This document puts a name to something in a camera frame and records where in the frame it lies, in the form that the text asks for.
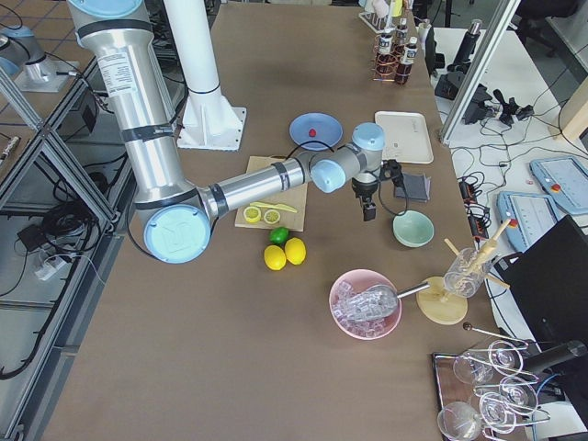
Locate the left tea bottle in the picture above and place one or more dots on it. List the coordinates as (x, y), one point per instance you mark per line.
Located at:
(401, 32)

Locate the pink ice bowl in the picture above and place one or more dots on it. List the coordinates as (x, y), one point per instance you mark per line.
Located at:
(346, 287)

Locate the tea bottle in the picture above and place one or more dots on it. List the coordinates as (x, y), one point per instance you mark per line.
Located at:
(401, 32)
(406, 61)
(384, 50)

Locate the upper lemon half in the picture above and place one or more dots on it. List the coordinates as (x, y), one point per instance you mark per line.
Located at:
(271, 216)

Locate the upper whole lemon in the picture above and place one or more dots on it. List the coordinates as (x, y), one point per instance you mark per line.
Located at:
(295, 251)

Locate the metal ice scoop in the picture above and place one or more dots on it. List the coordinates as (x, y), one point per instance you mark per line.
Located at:
(379, 301)

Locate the blue round plate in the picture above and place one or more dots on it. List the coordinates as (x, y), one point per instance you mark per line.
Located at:
(329, 131)

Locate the wooden cutting board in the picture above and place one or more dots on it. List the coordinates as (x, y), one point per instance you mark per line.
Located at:
(295, 198)

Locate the front tea bottle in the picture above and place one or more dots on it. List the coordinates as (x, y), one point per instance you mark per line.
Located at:
(406, 61)

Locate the grey folded cloth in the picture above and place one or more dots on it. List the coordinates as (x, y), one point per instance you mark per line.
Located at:
(415, 187)

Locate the right tea bottle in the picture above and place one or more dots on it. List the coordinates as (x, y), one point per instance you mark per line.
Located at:
(384, 50)

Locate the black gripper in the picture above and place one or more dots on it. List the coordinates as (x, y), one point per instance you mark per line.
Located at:
(364, 187)

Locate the lemon half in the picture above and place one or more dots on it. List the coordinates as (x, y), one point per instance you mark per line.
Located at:
(252, 214)
(271, 216)

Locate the wine glass rack tray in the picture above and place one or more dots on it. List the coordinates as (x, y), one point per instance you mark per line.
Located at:
(485, 392)

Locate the near teach pendant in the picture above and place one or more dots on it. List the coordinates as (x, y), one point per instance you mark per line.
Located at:
(531, 215)

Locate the lower whole lemon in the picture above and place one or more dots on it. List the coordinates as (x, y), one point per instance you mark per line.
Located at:
(275, 257)

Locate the far teach pendant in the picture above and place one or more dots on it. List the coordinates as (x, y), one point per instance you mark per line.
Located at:
(565, 179)

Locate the yellow plastic knife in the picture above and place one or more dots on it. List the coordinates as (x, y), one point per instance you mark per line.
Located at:
(277, 206)

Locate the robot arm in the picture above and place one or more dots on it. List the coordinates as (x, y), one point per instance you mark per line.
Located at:
(177, 214)

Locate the cream rabbit tray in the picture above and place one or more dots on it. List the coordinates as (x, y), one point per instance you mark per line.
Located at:
(406, 137)

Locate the copper wire bottle rack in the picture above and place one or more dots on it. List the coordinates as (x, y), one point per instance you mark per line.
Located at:
(396, 52)

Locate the green bowl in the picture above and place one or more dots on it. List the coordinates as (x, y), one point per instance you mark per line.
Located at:
(413, 229)

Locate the teach pendant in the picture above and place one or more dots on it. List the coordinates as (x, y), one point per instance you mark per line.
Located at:
(565, 179)
(531, 215)

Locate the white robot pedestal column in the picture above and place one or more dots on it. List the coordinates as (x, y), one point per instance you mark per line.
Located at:
(209, 120)

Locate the black monitor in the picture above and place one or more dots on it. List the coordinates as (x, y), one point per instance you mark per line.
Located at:
(549, 284)

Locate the whole lemon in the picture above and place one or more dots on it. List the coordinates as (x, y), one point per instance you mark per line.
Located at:
(275, 257)
(295, 251)

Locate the clear glass on stand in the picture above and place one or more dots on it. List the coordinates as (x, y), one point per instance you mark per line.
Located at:
(464, 278)

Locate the aluminium frame post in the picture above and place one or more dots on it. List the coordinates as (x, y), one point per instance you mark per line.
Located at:
(489, 44)

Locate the lower lemon half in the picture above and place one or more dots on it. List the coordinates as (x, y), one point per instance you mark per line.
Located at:
(252, 214)

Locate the wooden cup stand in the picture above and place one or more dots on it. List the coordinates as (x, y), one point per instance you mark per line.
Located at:
(442, 307)

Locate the green lime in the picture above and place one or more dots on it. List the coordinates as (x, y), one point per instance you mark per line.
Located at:
(279, 235)

